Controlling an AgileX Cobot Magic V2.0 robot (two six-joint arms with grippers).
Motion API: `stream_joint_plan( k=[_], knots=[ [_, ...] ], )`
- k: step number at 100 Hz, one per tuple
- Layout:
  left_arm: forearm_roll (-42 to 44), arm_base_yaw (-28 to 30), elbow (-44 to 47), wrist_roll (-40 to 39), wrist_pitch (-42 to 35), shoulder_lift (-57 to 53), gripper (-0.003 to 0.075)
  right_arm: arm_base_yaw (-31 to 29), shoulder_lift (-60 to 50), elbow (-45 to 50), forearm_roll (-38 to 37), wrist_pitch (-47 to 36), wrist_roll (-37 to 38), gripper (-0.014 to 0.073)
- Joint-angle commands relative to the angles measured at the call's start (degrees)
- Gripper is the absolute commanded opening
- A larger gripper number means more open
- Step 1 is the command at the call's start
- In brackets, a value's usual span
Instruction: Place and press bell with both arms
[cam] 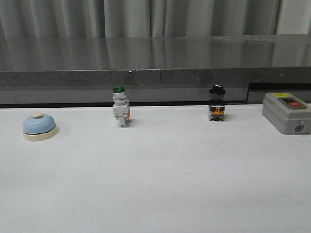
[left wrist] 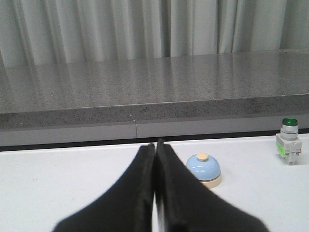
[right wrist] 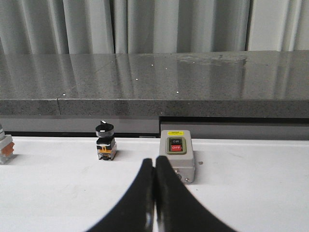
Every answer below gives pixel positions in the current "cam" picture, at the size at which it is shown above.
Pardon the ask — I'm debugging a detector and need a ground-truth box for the blue call bell cream base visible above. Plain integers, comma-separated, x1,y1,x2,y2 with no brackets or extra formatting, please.
23,113,58,142

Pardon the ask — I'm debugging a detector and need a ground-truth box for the grey stone counter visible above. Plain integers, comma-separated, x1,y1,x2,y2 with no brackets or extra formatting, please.
0,34,311,106

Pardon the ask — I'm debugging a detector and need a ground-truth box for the grey curtain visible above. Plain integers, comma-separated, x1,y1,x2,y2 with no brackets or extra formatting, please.
0,0,311,39

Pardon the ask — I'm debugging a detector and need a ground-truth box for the green pilot light switch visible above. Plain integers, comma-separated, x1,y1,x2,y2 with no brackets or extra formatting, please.
113,86,131,127

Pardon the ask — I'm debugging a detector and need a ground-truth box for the grey push button box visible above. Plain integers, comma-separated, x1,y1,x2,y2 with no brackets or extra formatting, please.
262,93,311,135

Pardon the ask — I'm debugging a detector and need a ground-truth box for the black rotary selector switch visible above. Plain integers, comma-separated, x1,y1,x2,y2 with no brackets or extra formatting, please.
208,85,226,121

